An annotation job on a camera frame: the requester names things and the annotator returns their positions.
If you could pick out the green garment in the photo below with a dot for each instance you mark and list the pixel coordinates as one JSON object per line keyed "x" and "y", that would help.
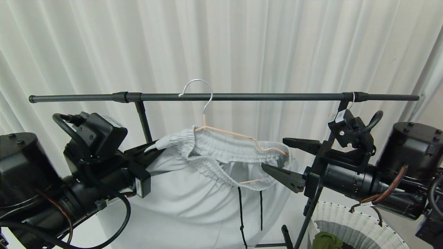
{"x": 327, "y": 240}

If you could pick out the black clothes rack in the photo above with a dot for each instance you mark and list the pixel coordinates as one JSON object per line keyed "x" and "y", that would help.
{"x": 277, "y": 97}

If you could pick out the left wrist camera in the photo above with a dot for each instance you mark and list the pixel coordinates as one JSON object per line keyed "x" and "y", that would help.
{"x": 104, "y": 135}

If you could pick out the pink clothes hanger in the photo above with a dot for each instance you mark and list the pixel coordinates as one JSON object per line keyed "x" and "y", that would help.
{"x": 204, "y": 121}

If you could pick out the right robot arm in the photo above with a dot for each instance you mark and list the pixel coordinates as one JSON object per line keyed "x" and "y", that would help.
{"x": 408, "y": 148}

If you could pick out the white laundry basket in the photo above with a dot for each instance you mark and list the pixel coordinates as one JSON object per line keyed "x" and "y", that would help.
{"x": 363, "y": 221}

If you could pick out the white curtain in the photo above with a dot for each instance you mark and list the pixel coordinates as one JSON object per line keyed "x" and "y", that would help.
{"x": 242, "y": 41}

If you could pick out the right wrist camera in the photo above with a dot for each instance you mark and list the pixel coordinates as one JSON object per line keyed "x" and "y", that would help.
{"x": 353, "y": 133}

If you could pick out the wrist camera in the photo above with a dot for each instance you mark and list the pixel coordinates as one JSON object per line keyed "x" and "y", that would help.
{"x": 353, "y": 133}
{"x": 104, "y": 135}

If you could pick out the pale grey shorts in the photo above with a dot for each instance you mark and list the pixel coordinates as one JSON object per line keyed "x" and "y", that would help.
{"x": 193, "y": 207}

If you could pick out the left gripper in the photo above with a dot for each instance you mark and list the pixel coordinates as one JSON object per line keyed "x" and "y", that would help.
{"x": 143, "y": 185}

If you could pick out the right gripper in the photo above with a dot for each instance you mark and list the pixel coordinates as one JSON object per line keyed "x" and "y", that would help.
{"x": 346, "y": 181}

